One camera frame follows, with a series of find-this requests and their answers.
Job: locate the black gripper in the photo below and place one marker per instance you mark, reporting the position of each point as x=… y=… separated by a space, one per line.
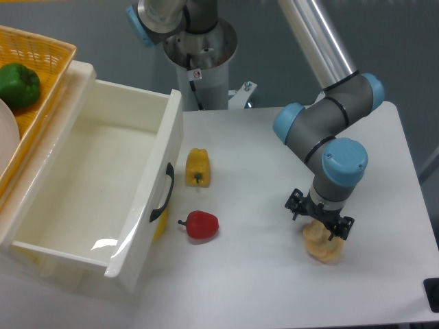
x=338 y=226

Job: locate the round beige bread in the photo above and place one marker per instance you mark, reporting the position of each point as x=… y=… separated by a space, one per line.
x=318 y=244

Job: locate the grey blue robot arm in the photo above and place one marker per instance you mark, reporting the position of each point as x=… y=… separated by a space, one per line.
x=311 y=132

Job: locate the red bell pepper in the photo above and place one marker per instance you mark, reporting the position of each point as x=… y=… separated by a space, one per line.
x=200 y=225

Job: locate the yellow bell pepper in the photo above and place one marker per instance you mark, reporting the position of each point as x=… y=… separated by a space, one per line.
x=197 y=168

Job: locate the black object at table edge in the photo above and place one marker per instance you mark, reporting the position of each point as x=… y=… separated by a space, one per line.
x=431 y=286

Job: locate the yellow object under drawer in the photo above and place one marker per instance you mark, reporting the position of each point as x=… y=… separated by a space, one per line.
x=161 y=225

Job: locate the white plastic drawer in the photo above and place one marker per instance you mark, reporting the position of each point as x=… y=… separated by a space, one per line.
x=98 y=207

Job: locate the yellow woven basket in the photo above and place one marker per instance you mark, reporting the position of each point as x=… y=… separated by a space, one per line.
x=37 y=68

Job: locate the beige plate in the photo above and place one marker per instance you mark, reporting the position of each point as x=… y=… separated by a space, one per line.
x=9 y=138

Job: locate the green bell pepper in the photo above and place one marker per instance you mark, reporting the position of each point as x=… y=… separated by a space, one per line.
x=20 y=86

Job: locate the white mounting bracket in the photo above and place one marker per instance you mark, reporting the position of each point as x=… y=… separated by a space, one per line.
x=241 y=98

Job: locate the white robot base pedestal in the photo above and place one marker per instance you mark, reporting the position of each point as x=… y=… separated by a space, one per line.
x=202 y=66

